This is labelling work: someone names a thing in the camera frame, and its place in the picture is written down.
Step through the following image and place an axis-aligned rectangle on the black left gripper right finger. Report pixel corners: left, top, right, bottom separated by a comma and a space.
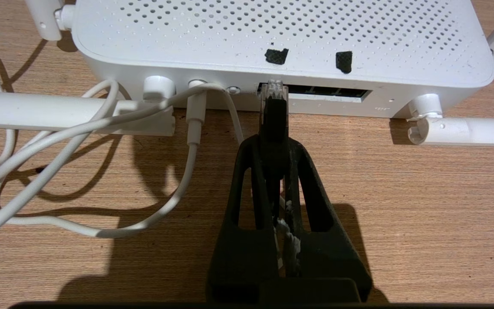
280, 139, 373, 303

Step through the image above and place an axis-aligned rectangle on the white power adapter with cord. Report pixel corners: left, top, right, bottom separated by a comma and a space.
0, 39, 245, 243

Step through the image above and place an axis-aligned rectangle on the black ethernet cable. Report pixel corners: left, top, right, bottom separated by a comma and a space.
259, 79, 290, 215

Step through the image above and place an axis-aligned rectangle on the white router with antennas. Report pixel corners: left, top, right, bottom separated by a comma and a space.
0, 0, 494, 147

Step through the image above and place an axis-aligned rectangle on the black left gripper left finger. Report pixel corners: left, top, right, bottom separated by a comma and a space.
206, 134, 283, 303

